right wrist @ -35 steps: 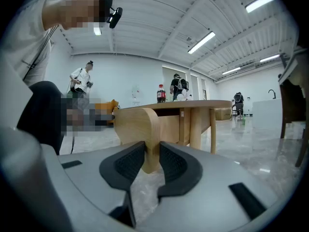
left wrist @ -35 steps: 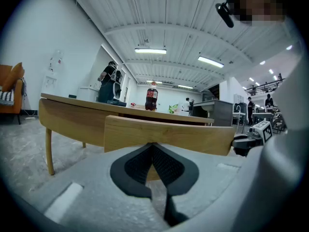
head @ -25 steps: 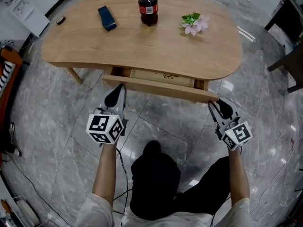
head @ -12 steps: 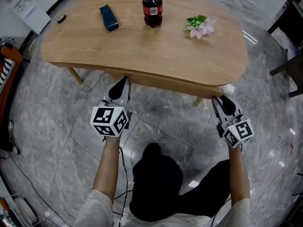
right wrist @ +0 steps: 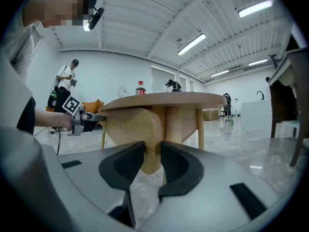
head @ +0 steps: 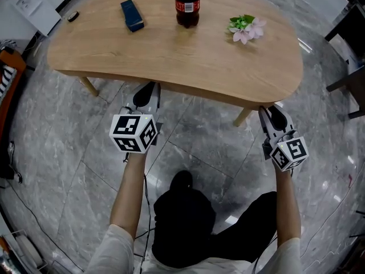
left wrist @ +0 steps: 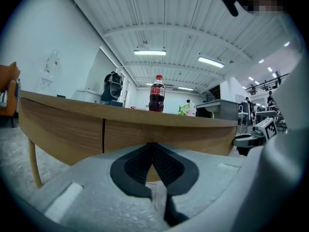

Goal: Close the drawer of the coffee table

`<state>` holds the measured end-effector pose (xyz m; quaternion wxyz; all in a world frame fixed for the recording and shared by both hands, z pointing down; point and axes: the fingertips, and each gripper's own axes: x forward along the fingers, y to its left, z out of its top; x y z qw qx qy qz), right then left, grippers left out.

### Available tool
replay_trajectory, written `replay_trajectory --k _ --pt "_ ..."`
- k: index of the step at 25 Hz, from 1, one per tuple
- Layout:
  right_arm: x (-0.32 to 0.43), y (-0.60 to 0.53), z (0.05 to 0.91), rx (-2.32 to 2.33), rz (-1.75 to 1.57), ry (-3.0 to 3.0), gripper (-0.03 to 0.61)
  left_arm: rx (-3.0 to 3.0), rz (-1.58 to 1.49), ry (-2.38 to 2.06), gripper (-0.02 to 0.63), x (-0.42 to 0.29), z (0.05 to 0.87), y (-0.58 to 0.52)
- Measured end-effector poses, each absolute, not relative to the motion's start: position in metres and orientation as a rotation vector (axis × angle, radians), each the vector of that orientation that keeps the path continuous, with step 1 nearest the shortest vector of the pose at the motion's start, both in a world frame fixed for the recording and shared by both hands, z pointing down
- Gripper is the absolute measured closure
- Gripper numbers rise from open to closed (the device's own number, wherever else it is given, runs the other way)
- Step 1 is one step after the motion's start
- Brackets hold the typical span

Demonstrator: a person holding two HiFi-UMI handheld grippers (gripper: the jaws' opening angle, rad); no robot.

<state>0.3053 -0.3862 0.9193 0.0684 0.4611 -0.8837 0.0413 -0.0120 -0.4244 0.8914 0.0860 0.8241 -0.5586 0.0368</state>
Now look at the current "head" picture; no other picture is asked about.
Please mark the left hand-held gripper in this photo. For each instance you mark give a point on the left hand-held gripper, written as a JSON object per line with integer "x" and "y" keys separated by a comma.
{"x": 131, "y": 133}

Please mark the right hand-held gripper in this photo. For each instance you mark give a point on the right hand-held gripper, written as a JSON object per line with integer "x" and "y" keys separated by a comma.
{"x": 291, "y": 153}

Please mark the person's right forearm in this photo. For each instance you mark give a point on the person's right forearm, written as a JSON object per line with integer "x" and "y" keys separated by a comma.
{"x": 288, "y": 210}

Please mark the person's left forearm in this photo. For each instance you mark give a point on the person's left forearm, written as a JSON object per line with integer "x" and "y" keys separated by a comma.
{"x": 129, "y": 198}

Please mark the wooden coffee table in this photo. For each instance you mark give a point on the wooden coffee table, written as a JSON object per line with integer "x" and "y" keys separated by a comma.
{"x": 142, "y": 56}

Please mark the person's left black shoe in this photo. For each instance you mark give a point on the person's left black shoe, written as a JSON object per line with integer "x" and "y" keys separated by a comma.
{"x": 181, "y": 180}

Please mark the dark blue rectangular box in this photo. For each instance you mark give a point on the dark blue rectangular box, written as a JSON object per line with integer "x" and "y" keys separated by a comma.
{"x": 131, "y": 16}

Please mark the artificial pink flower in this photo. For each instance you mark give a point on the artificial pink flower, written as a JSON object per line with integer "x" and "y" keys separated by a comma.
{"x": 246, "y": 28}

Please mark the cola bottle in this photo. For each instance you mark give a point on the cola bottle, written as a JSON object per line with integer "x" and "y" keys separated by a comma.
{"x": 187, "y": 10}

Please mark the black tape roll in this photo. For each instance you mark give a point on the black tape roll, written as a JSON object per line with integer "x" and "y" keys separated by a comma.
{"x": 73, "y": 16}

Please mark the person's black trousers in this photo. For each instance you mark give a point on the person's black trousers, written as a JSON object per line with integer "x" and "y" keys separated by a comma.
{"x": 182, "y": 224}

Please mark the orange sofa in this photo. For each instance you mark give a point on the orange sofa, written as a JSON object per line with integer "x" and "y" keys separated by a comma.
{"x": 14, "y": 61}

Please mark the white water dispenser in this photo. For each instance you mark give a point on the white water dispenser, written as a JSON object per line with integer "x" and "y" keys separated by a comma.
{"x": 37, "y": 13}

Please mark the striped cushion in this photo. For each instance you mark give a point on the striped cushion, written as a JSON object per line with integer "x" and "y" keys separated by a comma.
{"x": 6, "y": 78}

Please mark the person's light shirt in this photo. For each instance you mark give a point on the person's light shirt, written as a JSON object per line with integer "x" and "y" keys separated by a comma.
{"x": 114, "y": 255}

